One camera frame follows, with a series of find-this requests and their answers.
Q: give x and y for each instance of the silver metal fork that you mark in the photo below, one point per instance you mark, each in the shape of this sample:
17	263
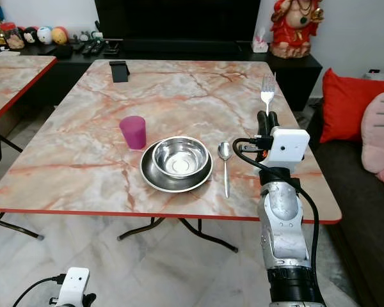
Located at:
267	93

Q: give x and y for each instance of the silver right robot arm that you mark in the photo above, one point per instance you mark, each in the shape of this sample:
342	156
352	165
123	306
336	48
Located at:
281	220

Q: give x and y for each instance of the silver metal spoon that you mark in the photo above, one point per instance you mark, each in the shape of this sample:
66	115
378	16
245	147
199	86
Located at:
224	151

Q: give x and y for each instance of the black tv cabinet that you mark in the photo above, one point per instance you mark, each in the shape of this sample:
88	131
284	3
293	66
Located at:
294	73

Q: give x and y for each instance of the red cushion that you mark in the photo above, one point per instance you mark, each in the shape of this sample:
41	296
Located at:
345	105

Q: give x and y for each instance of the steel bowl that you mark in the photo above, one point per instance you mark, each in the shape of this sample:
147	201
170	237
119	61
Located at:
180	157

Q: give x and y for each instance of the white pink tissue pack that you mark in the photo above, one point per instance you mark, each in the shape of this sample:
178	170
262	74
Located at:
260	42

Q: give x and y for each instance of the red seated statue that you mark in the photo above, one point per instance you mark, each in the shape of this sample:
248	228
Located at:
296	29

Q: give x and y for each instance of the steel plate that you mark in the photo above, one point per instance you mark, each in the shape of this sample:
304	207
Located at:
157	180

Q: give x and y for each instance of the pink cushion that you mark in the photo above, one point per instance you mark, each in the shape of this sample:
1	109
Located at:
381	141

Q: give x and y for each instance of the purple plastic cup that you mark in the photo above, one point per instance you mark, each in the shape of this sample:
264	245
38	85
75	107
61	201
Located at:
133	133

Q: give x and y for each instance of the dark sofa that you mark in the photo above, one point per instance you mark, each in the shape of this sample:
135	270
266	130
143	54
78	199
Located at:
358	236

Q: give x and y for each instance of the black television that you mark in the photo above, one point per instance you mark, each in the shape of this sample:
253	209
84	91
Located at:
176	18

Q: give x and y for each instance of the red lidded jar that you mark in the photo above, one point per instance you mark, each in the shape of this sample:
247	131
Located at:
14	36

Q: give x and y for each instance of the small black stand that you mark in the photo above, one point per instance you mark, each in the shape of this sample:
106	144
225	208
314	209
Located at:
120	71

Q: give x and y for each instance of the black round toy figure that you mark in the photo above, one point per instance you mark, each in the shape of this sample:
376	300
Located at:
30	36

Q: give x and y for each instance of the white round toy figure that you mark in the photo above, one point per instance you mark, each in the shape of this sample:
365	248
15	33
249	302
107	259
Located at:
45	34

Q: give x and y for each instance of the black remote control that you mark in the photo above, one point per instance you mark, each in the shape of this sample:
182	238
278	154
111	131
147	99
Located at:
93	47
84	47
102	47

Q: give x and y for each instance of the yellow round toy figure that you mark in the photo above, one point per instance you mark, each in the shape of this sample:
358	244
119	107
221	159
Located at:
59	35

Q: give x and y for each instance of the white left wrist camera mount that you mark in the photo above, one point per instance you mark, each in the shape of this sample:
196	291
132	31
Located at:
75	285

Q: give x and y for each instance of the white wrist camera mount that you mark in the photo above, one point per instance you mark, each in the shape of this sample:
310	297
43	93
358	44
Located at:
75	285
287	147

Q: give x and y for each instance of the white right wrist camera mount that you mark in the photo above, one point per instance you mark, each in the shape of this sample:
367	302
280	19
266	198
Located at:
287	147

